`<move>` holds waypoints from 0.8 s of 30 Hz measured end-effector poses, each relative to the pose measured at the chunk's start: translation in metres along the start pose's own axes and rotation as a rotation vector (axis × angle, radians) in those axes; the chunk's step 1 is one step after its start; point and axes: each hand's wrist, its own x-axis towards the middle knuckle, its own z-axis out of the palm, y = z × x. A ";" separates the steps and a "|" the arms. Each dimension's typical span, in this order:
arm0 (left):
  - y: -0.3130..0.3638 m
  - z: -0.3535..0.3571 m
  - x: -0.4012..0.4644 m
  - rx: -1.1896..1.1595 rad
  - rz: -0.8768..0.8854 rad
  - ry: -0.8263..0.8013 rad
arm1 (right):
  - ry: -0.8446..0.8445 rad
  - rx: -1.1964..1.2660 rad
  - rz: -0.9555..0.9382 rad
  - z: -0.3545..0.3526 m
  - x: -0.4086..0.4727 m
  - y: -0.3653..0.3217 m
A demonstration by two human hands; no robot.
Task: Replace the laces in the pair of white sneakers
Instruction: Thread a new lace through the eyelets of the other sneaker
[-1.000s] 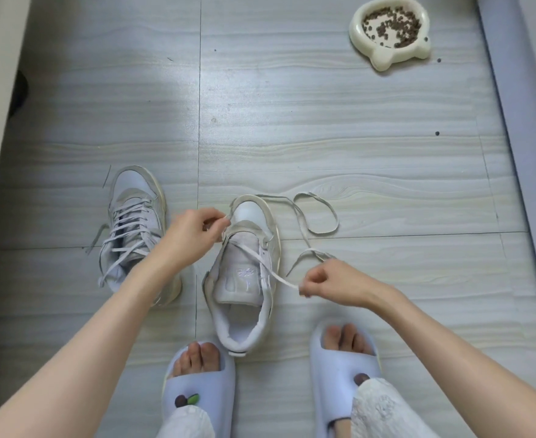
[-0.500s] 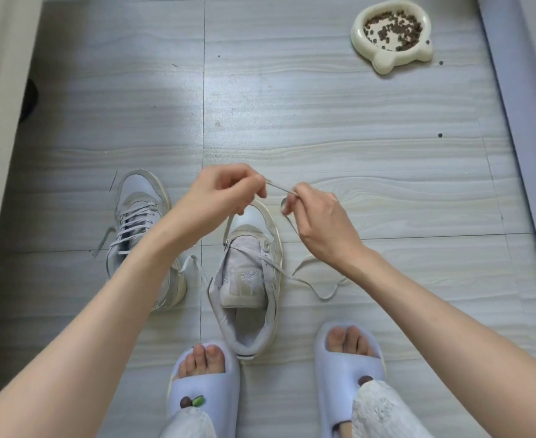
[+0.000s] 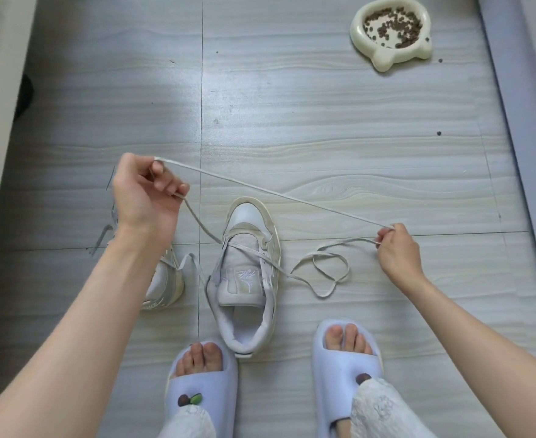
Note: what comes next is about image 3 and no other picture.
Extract white sneaker with embroidered tongue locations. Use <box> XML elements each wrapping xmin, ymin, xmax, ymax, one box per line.
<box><xmin>204</xmin><ymin>196</ymin><xmax>283</xmax><ymax>359</ymax></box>

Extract person's left hand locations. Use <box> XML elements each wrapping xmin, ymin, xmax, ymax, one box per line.
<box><xmin>112</xmin><ymin>152</ymin><xmax>190</xmax><ymax>238</ymax></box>

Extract white lace trousers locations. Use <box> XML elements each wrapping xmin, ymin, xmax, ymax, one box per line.
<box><xmin>158</xmin><ymin>378</ymin><xmax>426</xmax><ymax>438</ymax></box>

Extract person's left forearm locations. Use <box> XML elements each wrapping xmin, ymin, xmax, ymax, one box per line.
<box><xmin>0</xmin><ymin>223</ymin><xmax>178</xmax><ymax>438</ymax></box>

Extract person's right forearm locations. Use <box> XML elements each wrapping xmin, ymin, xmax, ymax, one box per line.
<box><xmin>398</xmin><ymin>269</ymin><xmax>536</xmax><ymax>438</ymax></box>

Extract cream pet food bowl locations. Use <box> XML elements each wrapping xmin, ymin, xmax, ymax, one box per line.
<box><xmin>349</xmin><ymin>0</ymin><xmax>434</xmax><ymax>73</ymax></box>

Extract pile of brown pet kibble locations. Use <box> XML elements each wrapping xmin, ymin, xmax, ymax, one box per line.
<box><xmin>363</xmin><ymin>6</ymin><xmax>424</xmax><ymax>50</ymax></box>

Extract person's right foot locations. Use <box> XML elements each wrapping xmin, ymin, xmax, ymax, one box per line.
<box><xmin>324</xmin><ymin>324</ymin><xmax>373</xmax><ymax>438</ymax></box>

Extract person's right light blue slipper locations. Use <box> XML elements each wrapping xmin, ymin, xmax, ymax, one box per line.
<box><xmin>312</xmin><ymin>318</ymin><xmax>385</xmax><ymax>438</ymax></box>

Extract grey door frame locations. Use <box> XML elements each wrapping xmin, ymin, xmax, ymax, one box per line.
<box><xmin>476</xmin><ymin>0</ymin><xmax>536</xmax><ymax>311</ymax></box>

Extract grey-white shoelace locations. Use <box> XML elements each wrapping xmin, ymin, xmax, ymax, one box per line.
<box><xmin>89</xmin><ymin>166</ymin><xmax>209</xmax><ymax>290</ymax></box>

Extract person's right hand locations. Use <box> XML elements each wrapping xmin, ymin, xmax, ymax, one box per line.
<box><xmin>375</xmin><ymin>223</ymin><xmax>427</xmax><ymax>293</ymax></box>

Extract person's light blue slipper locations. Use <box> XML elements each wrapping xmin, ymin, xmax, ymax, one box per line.
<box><xmin>164</xmin><ymin>337</ymin><xmax>239</xmax><ymax>438</ymax></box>
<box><xmin>312</xmin><ymin>318</ymin><xmax>385</xmax><ymax>438</ymax></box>

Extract person's left light blue slipper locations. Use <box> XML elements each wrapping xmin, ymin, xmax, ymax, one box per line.
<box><xmin>164</xmin><ymin>337</ymin><xmax>239</xmax><ymax>438</ymax></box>

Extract person's left foot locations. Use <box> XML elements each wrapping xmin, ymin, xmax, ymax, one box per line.
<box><xmin>174</xmin><ymin>341</ymin><xmax>224</xmax><ymax>378</ymax></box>

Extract person's foot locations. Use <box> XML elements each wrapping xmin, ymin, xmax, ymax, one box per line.
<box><xmin>324</xmin><ymin>324</ymin><xmax>373</xmax><ymax>438</ymax></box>
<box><xmin>174</xmin><ymin>341</ymin><xmax>224</xmax><ymax>378</ymax></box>

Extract long white shoelace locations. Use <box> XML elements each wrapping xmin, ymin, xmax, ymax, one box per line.
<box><xmin>153</xmin><ymin>156</ymin><xmax>397</xmax><ymax>300</ymax></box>

